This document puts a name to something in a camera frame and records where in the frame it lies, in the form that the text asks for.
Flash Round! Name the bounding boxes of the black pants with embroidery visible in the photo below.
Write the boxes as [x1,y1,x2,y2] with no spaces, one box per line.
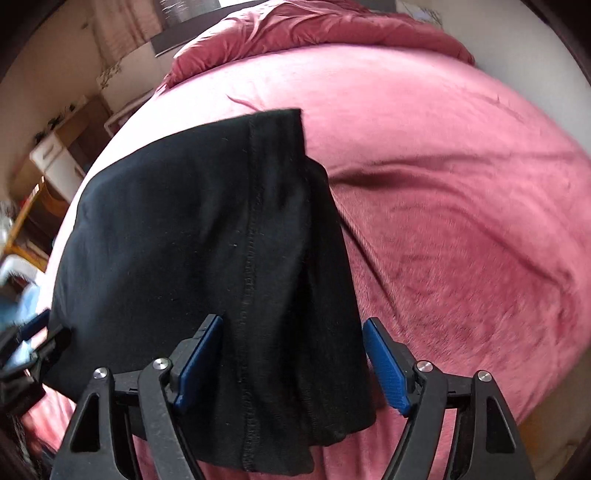
[47,110,376,476]

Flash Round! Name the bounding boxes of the blue yellow padded chair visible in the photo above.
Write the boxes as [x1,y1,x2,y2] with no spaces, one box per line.
[0,254,45,328]

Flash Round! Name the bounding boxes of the wooden side table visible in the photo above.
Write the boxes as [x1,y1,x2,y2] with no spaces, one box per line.
[1,177,69,272]

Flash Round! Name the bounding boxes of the white cabinet with drawer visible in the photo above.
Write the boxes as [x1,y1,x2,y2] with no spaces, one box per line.
[29,133,85,203]

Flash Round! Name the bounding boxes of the white bedside table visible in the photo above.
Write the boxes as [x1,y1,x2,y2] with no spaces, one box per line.
[104,90,154,138]

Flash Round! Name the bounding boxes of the pink patterned curtain left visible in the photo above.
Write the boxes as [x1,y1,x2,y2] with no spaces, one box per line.
[91,0,162,65]

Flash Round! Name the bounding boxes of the dark bed headboard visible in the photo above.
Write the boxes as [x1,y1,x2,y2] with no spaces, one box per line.
[149,0,399,59]

